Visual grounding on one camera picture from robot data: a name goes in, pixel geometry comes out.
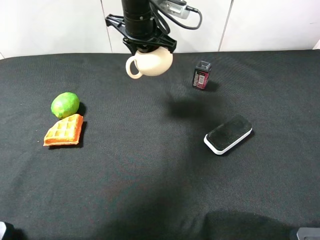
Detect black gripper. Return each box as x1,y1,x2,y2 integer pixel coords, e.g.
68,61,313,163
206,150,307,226
105,14,177,55

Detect beige ceramic teapot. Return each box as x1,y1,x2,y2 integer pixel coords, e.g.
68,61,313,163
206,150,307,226
125,47,173,79

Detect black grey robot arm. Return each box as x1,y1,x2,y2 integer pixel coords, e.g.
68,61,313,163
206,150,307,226
105,0,177,55

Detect small black red box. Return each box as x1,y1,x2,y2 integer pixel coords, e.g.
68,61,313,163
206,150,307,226
192,60,212,90

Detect green lime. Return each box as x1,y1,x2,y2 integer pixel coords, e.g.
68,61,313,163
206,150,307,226
51,92,80,119

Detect orange waffle toy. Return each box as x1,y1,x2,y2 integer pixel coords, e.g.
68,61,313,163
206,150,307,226
43,114,83,147

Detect black white board eraser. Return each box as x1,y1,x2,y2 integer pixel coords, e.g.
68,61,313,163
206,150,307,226
203,115,253,155

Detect black table cloth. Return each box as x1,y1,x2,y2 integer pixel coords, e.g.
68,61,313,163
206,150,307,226
0,50,320,240

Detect black camera cable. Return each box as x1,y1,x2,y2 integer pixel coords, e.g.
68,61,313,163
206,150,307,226
149,0,203,35

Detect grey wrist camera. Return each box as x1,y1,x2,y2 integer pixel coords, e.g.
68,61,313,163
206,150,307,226
156,0,190,20

